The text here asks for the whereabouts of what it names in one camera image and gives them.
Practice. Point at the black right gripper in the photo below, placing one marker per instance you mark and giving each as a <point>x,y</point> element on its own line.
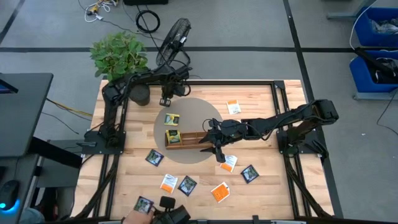
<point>227,130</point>

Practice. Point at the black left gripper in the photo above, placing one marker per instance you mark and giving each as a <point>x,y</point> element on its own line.
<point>175,85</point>

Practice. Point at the white orange tea packet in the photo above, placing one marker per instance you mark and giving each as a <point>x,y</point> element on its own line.
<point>168,183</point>
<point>230,165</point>
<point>233,107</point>

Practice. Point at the green yellow tea packet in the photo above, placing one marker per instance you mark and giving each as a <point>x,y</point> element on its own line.
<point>173,137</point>
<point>171,119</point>

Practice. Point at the dark blue tea packet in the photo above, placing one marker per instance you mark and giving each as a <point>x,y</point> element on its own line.
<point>143,204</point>
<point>154,157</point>
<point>249,174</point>
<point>187,186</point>

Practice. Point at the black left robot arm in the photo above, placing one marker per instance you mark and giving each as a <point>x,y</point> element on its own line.
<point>109,102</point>

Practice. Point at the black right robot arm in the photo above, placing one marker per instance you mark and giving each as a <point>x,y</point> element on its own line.
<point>280,119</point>

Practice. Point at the wooden tea organizer tray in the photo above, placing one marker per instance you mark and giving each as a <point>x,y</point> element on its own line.
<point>189,141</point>

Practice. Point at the round grey mat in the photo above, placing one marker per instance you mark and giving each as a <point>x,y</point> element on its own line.
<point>192,112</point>

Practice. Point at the black floor fan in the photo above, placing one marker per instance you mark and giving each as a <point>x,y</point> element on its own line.
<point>178,31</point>

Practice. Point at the green potted plant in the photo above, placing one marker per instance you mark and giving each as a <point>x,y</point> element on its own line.
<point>119,57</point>

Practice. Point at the black case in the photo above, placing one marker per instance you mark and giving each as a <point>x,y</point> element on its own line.
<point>146,2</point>

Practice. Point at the person's hand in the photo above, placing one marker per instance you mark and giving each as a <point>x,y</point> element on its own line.
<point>136,217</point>

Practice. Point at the black desk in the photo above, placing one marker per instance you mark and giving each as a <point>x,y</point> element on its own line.
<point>25,115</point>

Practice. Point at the blue storage bin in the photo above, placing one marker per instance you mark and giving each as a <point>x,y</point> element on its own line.
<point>360,77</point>
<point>363,31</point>

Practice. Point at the blue lit screen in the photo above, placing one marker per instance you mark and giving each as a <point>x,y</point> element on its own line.
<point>6,88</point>

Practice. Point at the person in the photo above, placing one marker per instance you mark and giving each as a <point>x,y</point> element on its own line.
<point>31,216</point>

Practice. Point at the black computer mouse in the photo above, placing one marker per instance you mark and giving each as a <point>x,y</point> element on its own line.
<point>8,193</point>

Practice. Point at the black handheld camera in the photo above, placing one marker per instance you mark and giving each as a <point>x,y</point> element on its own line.
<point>171,214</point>

